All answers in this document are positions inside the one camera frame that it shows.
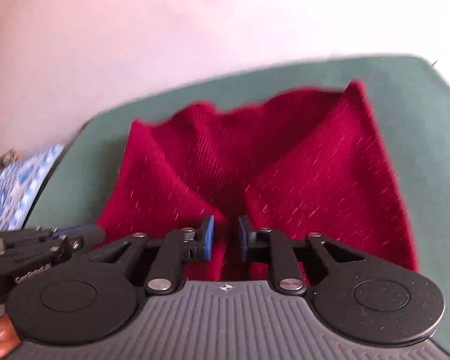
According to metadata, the dark red knit sweater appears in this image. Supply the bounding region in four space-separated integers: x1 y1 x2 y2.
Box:
98 80 419 281

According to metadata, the person left hand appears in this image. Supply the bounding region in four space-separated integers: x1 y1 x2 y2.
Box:
0 314 21 359

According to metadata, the blue white patterned storage bag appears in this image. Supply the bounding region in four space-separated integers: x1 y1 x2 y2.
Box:
0 144 65 231

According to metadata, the green table cloth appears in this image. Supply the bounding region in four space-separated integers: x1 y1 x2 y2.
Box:
26 56 450 351

